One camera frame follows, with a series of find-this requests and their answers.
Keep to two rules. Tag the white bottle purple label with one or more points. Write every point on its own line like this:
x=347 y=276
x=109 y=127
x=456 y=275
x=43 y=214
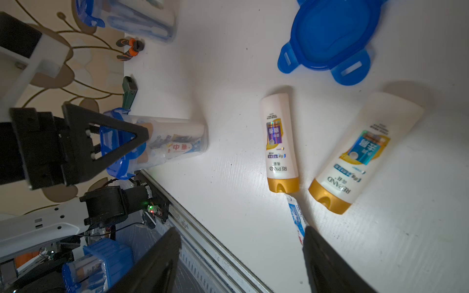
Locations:
x=281 y=165

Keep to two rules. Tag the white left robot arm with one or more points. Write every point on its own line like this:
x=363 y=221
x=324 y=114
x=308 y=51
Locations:
x=97 y=209

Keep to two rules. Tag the blue lid front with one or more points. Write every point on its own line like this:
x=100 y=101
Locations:
x=111 y=139

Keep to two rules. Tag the clear plastic container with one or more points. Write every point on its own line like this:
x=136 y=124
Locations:
x=170 y=139
x=147 y=19

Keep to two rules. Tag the blue lid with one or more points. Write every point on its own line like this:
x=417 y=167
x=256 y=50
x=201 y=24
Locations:
x=332 y=35
x=111 y=139

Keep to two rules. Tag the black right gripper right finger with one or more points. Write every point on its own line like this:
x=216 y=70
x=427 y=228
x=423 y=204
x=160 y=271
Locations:
x=327 y=271

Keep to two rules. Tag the blue lid upper left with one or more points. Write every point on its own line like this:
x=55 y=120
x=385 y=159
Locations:
x=332 y=35

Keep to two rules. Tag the blue storage bin outside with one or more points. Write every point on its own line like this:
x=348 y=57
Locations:
x=104 y=263

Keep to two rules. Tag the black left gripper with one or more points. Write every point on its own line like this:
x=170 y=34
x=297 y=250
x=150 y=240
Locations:
x=31 y=149

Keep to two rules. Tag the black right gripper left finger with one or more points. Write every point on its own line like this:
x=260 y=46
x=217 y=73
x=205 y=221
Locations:
x=155 y=272

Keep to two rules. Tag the orange black side cutters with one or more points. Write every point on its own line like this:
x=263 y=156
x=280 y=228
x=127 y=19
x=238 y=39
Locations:
x=134 y=48

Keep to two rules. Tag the toothpaste tube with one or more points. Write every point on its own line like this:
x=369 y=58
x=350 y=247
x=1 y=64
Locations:
x=298 y=217

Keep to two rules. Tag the white shampoo bottle gold cap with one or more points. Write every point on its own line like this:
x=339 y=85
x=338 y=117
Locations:
x=381 y=125

